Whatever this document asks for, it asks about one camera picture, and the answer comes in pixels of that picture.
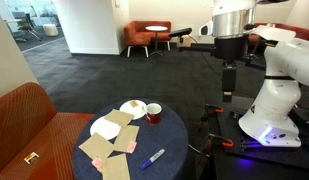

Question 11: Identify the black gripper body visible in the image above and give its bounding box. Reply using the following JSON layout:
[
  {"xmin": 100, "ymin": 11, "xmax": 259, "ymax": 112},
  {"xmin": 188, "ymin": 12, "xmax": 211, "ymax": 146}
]
[{"xmin": 214, "ymin": 36, "xmax": 248, "ymax": 91}]

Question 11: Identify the blue Sharpie marker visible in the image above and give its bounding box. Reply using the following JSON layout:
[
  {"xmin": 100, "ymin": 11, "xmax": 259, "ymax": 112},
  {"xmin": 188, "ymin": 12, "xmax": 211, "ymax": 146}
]
[{"xmin": 140, "ymin": 149, "xmax": 165, "ymax": 170}]

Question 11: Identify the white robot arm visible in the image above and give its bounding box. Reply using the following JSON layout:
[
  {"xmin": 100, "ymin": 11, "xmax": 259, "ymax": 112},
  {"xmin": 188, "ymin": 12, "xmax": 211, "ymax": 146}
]
[{"xmin": 206, "ymin": 0, "xmax": 309, "ymax": 147}]

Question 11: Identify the red white mug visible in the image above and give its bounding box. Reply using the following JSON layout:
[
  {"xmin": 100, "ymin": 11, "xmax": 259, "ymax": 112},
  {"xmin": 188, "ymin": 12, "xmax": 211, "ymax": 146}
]
[{"xmin": 143, "ymin": 103, "xmax": 162, "ymax": 125}]

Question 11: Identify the orange clamp upper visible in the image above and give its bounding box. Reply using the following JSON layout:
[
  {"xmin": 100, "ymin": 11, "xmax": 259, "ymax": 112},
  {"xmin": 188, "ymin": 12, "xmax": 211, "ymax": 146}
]
[{"xmin": 205, "ymin": 104, "xmax": 223, "ymax": 113}]

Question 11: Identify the orange clamp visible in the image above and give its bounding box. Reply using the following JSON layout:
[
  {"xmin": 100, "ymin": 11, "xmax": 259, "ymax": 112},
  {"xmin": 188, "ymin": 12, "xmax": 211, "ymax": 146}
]
[
  {"xmin": 208, "ymin": 133, "xmax": 234, "ymax": 148},
  {"xmin": 205, "ymin": 104, "xmax": 223, "ymax": 113}
]

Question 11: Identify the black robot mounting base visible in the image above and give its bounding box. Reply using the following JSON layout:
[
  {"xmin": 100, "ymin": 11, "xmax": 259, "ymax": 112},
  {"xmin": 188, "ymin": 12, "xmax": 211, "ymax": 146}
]
[{"xmin": 208, "ymin": 96, "xmax": 309, "ymax": 180}]

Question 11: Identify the orange clamp lower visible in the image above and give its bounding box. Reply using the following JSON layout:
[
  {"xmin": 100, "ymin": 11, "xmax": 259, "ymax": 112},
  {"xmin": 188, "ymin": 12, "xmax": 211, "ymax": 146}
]
[{"xmin": 208, "ymin": 133, "xmax": 234, "ymax": 148}]

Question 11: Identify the orange sofa right background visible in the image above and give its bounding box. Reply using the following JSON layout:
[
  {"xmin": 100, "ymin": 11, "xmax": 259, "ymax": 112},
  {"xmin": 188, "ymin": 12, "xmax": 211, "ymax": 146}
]
[{"xmin": 249, "ymin": 23, "xmax": 309, "ymax": 45}]

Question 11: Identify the round white cafe table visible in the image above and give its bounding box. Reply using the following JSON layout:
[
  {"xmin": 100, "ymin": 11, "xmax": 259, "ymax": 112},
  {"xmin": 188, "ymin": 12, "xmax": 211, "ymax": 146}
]
[{"xmin": 146, "ymin": 26, "xmax": 167, "ymax": 56}]

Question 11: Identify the round blue fabric table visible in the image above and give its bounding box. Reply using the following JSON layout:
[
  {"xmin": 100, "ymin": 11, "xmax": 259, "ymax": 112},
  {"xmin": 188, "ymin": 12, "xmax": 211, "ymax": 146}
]
[{"xmin": 72, "ymin": 100, "xmax": 188, "ymax": 180}]

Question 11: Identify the tan sugar packet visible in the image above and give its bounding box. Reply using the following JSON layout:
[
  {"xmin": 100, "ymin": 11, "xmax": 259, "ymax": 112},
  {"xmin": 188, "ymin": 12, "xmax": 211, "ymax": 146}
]
[{"xmin": 130, "ymin": 100, "xmax": 139, "ymax": 107}]

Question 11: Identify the pink sweetener packet right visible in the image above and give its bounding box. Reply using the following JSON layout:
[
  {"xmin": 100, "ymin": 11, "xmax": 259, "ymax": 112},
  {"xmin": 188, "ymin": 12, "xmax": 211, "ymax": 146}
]
[{"xmin": 126, "ymin": 141, "xmax": 137, "ymax": 154}]

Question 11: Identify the pink sweetener packet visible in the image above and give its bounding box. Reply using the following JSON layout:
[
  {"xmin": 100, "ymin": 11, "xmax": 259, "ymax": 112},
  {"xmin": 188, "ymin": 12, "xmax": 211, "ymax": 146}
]
[
  {"xmin": 126, "ymin": 141, "xmax": 137, "ymax": 154},
  {"xmin": 91, "ymin": 158, "xmax": 103, "ymax": 168}
]

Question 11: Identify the brown napkin centre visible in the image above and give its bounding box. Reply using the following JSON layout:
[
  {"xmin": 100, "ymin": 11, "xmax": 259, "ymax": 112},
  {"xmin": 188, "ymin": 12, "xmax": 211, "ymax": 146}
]
[{"xmin": 114, "ymin": 125, "xmax": 139, "ymax": 153}]

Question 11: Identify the brown napkin on plates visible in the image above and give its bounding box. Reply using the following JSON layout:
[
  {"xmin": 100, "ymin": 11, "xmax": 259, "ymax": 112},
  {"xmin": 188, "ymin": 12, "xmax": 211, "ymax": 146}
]
[{"xmin": 105, "ymin": 109, "xmax": 134, "ymax": 127}]

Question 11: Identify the large white plate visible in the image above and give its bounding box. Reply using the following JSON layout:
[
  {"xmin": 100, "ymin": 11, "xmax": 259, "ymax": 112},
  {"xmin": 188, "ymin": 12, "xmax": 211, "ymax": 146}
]
[{"xmin": 90, "ymin": 117, "xmax": 121, "ymax": 140}]

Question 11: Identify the brown napkin left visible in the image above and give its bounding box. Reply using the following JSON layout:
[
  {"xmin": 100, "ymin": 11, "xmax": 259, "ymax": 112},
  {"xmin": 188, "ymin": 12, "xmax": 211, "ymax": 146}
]
[{"xmin": 79, "ymin": 133, "xmax": 113, "ymax": 160}]

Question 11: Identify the pink sweetener packet left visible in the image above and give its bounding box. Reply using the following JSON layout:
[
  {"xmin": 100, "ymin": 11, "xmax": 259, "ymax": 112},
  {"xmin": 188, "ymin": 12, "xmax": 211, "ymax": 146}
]
[{"xmin": 91, "ymin": 158, "xmax": 103, "ymax": 168}]

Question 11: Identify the white round ottoman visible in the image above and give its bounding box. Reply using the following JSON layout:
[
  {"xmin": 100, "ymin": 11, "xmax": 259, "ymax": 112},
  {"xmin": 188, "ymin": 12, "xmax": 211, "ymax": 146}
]
[{"xmin": 43, "ymin": 24, "xmax": 58, "ymax": 36}]

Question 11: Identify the orange sofa foreground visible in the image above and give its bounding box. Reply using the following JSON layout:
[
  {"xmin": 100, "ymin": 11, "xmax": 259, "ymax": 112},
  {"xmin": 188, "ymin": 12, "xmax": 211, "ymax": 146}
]
[{"xmin": 0, "ymin": 82, "xmax": 92, "ymax": 180}]

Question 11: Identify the grey office chair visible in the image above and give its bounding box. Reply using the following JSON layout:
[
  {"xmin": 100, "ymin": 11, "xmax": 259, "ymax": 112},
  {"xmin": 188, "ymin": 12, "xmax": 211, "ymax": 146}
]
[{"xmin": 12, "ymin": 12, "xmax": 42, "ymax": 42}]

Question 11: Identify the black camera on stand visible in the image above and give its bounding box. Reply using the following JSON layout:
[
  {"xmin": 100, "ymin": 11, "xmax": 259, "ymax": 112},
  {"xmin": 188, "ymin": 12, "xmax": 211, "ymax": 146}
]
[{"xmin": 169, "ymin": 28, "xmax": 192, "ymax": 38}]

